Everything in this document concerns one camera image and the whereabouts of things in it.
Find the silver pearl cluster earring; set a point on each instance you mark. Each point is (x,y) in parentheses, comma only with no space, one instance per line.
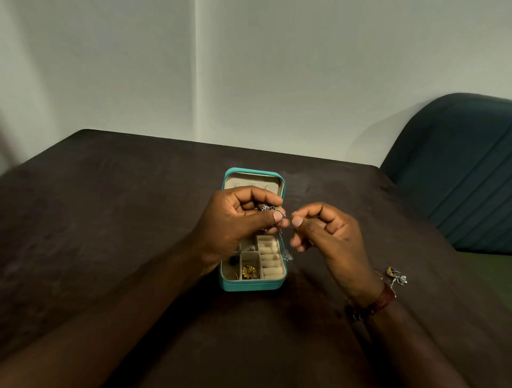
(402,278)

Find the gold flower earring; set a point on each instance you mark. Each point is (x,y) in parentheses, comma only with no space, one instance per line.
(250,272)

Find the teal jewelry box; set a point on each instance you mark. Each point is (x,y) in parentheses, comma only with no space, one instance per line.
(252,285)

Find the red thread wristband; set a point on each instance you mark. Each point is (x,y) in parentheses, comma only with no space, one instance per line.
(382,301)

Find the person's left hand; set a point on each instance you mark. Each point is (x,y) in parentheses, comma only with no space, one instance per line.
(236,224)

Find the green fabric cover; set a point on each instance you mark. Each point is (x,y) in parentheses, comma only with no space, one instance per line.
(492,280)

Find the person's left forearm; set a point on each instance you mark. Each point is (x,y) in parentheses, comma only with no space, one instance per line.
(100,331)

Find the person's right forearm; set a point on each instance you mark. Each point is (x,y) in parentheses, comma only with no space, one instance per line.
(408,351)

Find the person's right hand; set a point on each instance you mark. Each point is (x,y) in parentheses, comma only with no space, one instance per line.
(344,256)

